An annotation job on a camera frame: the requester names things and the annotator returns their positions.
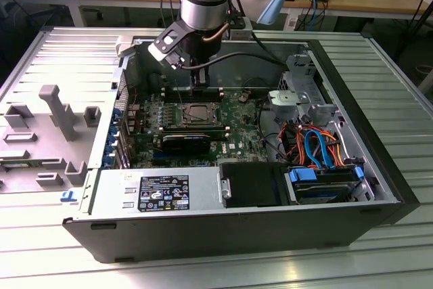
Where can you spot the hard disk in blue carrier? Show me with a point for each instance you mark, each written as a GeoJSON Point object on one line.
{"type": "Point", "coordinates": [321, 189]}

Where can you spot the green motherboard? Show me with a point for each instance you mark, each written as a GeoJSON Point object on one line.
{"type": "Point", "coordinates": [236, 140]}

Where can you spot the black graphics card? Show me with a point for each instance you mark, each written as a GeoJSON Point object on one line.
{"type": "Point", "coordinates": [184, 145]}

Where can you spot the green RAM stick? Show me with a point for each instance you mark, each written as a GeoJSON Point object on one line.
{"type": "Point", "coordinates": [15, 166]}

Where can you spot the silver CPU plate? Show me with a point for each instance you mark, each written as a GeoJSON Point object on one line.
{"type": "Point", "coordinates": [198, 110]}

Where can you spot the grey parts rack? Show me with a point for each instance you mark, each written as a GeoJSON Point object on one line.
{"type": "Point", "coordinates": [61, 116]}

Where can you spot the black PC case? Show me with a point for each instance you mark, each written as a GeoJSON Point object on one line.
{"type": "Point", "coordinates": [203, 235]}

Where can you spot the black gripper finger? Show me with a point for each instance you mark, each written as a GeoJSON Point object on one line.
{"type": "Point", "coordinates": [200, 81]}

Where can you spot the blue slot retainer clip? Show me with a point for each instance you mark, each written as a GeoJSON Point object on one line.
{"type": "Point", "coordinates": [107, 163]}
{"type": "Point", "coordinates": [116, 113]}
{"type": "Point", "coordinates": [113, 135]}
{"type": "Point", "coordinates": [109, 150]}

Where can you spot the silver metal drive cage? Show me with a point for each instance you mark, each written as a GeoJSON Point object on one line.
{"type": "Point", "coordinates": [287, 99]}

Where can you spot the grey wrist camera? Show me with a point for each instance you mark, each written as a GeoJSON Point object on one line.
{"type": "Point", "coordinates": [242, 33]}

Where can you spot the pale grey case latch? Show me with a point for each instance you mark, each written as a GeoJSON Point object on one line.
{"type": "Point", "coordinates": [123, 45]}

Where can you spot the silver power supply box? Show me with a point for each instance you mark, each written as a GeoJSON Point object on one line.
{"type": "Point", "coordinates": [108, 191]}

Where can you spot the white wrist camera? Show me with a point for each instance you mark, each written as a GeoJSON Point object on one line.
{"type": "Point", "coordinates": [159, 53]}

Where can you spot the small blue plastic clip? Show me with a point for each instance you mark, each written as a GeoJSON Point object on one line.
{"type": "Point", "coordinates": [67, 196]}

